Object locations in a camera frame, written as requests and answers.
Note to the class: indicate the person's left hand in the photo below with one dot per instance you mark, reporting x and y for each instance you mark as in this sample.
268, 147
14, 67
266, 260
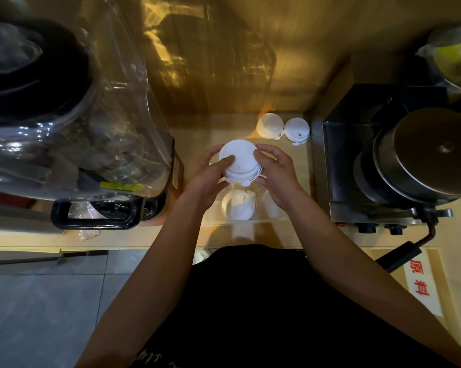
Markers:
205, 183

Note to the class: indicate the person's black shirt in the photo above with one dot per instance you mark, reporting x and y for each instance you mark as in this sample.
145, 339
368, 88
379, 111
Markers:
261, 310

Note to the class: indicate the light shoe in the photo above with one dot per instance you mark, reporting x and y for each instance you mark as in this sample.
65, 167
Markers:
201, 256

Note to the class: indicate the person's right hand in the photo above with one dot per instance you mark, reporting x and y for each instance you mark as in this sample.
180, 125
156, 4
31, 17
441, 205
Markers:
282, 176

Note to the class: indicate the black blender jar top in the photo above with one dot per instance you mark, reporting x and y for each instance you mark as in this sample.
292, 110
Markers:
42, 72

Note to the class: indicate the white label red print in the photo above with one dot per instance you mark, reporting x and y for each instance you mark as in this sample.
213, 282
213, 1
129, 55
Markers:
422, 283

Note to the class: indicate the jar with yellow-green contents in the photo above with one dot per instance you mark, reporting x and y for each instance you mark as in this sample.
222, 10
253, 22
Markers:
456, 57

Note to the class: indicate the person's left forearm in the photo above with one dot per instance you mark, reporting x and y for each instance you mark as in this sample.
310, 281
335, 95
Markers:
150, 287

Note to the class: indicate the tall stack of white lids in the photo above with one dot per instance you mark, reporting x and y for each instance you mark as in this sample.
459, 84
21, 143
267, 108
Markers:
239, 206

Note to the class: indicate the person's right forearm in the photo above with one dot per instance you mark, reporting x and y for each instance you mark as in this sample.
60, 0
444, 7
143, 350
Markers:
368, 287

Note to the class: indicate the white plastic tray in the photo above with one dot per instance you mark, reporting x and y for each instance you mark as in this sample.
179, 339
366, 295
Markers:
270, 210

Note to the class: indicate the black machine knob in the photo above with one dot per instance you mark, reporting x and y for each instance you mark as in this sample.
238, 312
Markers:
366, 228
395, 229

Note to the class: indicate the blender with clear cover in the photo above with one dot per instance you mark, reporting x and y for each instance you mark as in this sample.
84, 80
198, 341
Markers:
119, 130

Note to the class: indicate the steel pot machine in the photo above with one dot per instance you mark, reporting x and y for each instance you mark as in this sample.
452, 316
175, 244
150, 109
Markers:
341, 157

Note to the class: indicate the steel round pot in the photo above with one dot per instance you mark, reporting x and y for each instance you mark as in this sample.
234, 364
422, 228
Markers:
425, 157

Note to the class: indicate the clear plastic bag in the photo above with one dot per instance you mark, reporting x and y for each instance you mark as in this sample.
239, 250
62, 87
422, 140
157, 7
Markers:
86, 233

